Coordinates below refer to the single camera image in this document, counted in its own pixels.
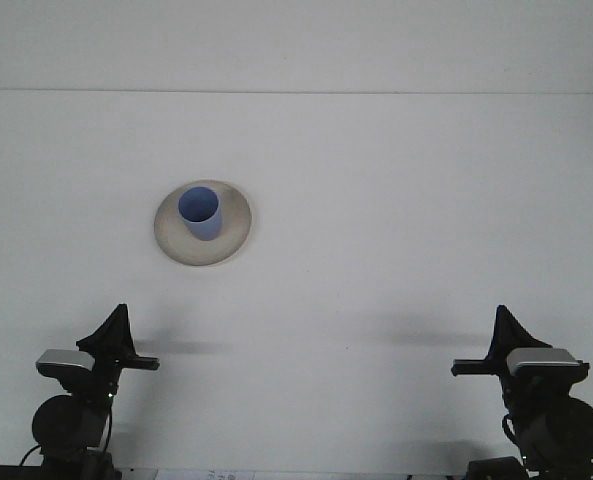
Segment pale blue cup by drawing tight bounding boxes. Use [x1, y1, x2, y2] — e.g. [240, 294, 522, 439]
[177, 185, 225, 242]

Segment pale round plate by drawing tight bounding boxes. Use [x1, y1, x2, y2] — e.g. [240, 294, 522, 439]
[153, 178, 253, 268]

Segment white printed paper sheet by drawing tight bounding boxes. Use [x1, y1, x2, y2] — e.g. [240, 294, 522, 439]
[153, 468, 242, 480]

